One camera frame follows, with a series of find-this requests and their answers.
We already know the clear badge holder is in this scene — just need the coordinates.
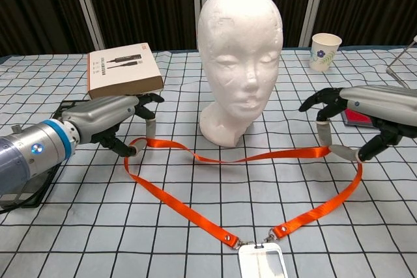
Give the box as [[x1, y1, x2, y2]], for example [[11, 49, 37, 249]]
[[237, 240, 289, 278]]

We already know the black folding stand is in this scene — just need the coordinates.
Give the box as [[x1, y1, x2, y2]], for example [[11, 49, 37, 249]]
[[0, 99, 89, 210]]

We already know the blue checkered tablecloth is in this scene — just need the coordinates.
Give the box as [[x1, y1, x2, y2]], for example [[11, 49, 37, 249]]
[[0, 46, 417, 278]]

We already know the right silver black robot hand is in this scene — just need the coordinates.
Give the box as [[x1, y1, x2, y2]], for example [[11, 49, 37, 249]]
[[298, 85, 417, 163]]

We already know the white foam mannequin head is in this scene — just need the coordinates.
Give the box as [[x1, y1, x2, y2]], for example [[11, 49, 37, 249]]
[[197, 0, 284, 148]]

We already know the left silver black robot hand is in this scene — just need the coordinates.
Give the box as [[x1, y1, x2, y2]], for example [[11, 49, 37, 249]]
[[60, 92, 165, 158]]

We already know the red ink pad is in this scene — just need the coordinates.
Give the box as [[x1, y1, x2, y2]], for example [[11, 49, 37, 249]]
[[340, 108, 384, 128]]

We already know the black folding screen partition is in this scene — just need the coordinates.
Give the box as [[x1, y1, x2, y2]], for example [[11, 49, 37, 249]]
[[0, 0, 417, 57]]

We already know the white cable product box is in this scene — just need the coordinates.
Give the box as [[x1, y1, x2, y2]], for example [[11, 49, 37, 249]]
[[87, 42, 165, 100]]

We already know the orange lanyard strap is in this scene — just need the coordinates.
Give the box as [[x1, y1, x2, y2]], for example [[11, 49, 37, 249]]
[[123, 137, 364, 248]]

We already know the white floral paper cup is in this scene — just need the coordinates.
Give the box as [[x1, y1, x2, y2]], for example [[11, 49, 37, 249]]
[[309, 33, 343, 73]]

